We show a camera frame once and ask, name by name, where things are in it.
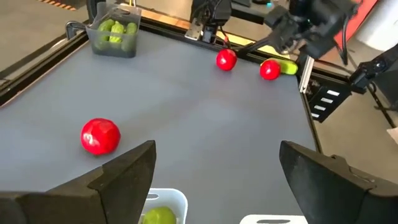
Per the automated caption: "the gray translucent plastic basket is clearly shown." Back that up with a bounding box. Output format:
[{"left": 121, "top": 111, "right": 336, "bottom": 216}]
[{"left": 85, "top": 1, "right": 142, "bottom": 59}]

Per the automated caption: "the black stand leg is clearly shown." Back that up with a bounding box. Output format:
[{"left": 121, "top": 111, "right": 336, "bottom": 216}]
[{"left": 349, "top": 43, "right": 398, "bottom": 94}]

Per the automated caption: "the clear plastic basket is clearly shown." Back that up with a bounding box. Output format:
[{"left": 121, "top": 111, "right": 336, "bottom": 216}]
[{"left": 138, "top": 187, "right": 189, "bottom": 224}]

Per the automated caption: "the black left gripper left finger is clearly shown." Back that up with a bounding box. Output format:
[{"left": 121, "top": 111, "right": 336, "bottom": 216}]
[{"left": 0, "top": 139, "right": 157, "bottom": 224}]

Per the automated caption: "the red tomato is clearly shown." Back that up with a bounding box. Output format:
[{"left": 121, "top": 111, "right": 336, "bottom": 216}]
[
  {"left": 216, "top": 48, "right": 238, "bottom": 72},
  {"left": 259, "top": 59, "right": 282, "bottom": 81},
  {"left": 80, "top": 118, "right": 121, "bottom": 156}
]

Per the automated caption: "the silver aluminium profile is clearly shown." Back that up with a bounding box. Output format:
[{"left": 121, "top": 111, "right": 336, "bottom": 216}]
[{"left": 298, "top": 55, "right": 314, "bottom": 94}]

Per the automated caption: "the black table frame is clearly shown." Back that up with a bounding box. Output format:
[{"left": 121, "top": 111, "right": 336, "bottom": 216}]
[{"left": 0, "top": 17, "right": 354, "bottom": 153}]

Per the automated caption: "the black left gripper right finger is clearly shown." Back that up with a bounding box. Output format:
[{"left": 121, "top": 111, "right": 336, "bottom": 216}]
[{"left": 279, "top": 140, "right": 398, "bottom": 224}]

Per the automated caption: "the black power strip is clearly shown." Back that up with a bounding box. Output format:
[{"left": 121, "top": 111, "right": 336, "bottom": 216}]
[{"left": 306, "top": 81, "right": 353, "bottom": 124}]

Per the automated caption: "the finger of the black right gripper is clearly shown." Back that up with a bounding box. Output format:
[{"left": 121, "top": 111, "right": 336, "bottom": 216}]
[{"left": 238, "top": 37, "right": 275, "bottom": 57}]

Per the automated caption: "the green lime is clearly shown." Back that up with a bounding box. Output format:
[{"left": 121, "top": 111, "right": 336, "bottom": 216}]
[{"left": 141, "top": 206, "right": 177, "bottom": 224}]

